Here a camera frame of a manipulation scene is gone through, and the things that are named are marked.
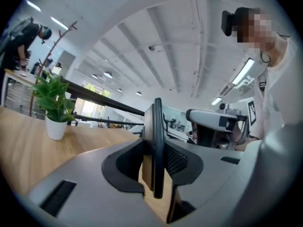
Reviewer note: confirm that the green plant in white pot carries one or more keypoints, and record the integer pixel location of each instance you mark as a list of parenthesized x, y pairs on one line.
[(55, 129)]

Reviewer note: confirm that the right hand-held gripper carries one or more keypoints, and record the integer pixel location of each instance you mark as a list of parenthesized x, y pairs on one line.
[(252, 112)]

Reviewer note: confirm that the thick black railing beam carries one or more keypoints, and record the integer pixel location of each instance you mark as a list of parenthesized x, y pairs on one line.
[(106, 100)]

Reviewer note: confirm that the person's white shirt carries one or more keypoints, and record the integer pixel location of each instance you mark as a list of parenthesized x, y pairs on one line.
[(284, 91)]

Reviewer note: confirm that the large bright window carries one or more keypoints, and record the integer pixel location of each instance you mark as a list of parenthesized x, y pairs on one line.
[(90, 107)]

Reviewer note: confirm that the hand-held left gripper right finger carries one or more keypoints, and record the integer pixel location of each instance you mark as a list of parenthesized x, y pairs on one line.
[(206, 174)]

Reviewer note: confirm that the black head-mounted camera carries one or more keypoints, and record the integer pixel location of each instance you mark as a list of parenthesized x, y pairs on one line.
[(227, 22)]

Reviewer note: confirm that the ceiling dome camera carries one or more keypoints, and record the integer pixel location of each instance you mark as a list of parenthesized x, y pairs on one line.
[(151, 48)]

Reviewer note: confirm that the round pendant lamp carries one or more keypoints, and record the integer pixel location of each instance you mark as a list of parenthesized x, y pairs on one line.
[(119, 90), (107, 74), (94, 76), (138, 93)]

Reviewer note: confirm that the grey drawer unit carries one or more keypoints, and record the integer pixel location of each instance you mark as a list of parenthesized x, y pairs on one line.
[(15, 96)]

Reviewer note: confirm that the person's right forearm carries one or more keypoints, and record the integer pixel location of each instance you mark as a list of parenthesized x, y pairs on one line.
[(243, 146)]

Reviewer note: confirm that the brown wooden coat rack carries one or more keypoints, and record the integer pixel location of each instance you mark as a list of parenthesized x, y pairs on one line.
[(49, 53)]

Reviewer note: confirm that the thin black railing beam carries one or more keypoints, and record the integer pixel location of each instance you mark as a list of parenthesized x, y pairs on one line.
[(106, 120)]

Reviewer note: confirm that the long ceiling tube light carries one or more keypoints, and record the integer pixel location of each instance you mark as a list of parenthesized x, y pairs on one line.
[(216, 100), (59, 22), (242, 71), (33, 5)]

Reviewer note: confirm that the white table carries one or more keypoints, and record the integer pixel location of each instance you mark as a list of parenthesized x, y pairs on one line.
[(21, 78)]

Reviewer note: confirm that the black calculator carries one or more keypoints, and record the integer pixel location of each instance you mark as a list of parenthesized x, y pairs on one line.
[(158, 138)]

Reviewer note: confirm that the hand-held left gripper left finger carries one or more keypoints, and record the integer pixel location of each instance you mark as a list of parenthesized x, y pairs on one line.
[(87, 188)]

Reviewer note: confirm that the person's head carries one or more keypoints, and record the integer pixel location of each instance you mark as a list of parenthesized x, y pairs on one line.
[(258, 32)]

